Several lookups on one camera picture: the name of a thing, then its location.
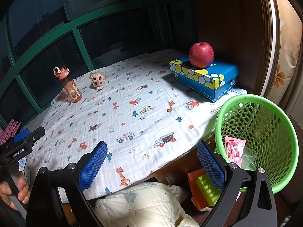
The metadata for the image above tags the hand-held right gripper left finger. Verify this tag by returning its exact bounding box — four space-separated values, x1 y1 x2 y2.
26 141 108 227

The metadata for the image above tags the green plastic mesh basket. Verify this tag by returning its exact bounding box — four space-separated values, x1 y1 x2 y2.
214 94 299 194

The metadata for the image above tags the cream strawberry plush toy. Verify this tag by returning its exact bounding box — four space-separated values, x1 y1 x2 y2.
89 71 108 89

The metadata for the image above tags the green window frame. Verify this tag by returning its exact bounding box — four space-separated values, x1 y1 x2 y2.
0 0 197 123

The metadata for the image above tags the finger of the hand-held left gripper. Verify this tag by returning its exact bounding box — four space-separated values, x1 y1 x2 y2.
24 126 46 145
13 128 31 143

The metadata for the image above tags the red apple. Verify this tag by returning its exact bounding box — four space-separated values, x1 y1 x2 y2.
189 42 215 68

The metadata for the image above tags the blue spotted cardboard box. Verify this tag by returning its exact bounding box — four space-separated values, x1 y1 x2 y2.
169 57 239 103

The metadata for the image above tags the printed white blanket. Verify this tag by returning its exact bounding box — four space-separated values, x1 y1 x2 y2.
24 48 248 200

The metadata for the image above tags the pink snack wrapper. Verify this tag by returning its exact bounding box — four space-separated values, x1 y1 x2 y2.
224 136 246 168

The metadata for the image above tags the orange water bottle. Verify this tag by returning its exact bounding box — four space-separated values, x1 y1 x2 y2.
53 66 83 104

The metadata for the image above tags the brown wooden cabinet panel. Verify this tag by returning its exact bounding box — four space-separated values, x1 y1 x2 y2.
192 0 277 97

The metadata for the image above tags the cream floral curtain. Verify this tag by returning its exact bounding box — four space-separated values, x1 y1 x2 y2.
270 0 303 114

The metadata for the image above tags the pink lattice mat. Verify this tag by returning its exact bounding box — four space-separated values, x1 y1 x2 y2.
0 119 21 145

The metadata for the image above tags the cream quilt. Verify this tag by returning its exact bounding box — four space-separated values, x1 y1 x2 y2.
95 182 199 227

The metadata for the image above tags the clear plastic cup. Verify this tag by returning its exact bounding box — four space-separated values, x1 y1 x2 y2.
241 147 258 171

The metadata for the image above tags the orange box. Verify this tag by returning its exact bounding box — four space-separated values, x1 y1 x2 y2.
187 169 213 210

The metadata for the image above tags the green box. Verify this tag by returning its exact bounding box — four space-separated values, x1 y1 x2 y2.
196 173 223 207

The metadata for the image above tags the person's left hand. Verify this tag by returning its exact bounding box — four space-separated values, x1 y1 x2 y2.
0 170 31 211

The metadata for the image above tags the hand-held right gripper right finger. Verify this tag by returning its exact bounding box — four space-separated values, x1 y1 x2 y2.
196 141 277 227

